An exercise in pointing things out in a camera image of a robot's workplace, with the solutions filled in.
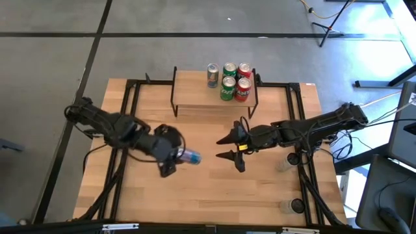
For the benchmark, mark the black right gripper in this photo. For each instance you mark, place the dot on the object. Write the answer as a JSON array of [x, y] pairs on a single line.
[[260, 138]]

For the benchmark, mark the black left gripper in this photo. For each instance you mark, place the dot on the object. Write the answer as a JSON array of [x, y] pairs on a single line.
[[162, 146]]

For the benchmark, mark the blue silver Red Bull can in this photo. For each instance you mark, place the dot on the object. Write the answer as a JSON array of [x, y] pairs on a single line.
[[213, 76], [191, 157]]

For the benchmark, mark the red soda can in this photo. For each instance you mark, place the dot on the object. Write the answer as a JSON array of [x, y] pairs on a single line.
[[242, 90], [244, 70]]

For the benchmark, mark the green Sprite can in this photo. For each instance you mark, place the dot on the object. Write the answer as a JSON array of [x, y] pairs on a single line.
[[230, 70], [228, 89]]

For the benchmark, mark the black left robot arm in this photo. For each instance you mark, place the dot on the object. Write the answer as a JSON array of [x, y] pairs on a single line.
[[107, 125]]

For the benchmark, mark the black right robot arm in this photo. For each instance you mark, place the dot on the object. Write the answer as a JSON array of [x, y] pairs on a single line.
[[318, 128]]

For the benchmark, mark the wooden shelf with black legs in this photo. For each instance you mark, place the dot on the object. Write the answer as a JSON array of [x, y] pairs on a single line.
[[195, 91]]

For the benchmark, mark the clear bottle with black cap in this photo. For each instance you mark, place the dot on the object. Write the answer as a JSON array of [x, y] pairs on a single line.
[[292, 159], [296, 205]]

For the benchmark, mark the dark grey desk pad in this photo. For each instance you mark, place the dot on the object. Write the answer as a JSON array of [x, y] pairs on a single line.
[[373, 191]]

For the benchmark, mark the black tripod stand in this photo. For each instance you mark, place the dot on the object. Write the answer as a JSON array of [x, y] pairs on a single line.
[[331, 28]]

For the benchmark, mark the black floor stand base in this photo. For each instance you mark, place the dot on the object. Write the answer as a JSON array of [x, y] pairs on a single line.
[[373, 84]]

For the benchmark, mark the grey desk panel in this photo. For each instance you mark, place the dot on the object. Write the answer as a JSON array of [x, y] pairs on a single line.
[[403, 130]]

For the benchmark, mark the black computer mouse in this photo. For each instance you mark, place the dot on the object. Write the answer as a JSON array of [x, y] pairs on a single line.
[[391, 219]]

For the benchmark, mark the black aluminium table frame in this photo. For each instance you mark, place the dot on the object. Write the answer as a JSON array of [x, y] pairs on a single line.
[[156, 82]]

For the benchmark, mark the silver metal bracket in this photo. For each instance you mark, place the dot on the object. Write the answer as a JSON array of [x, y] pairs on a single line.
[[300, 230], [120, 226]]

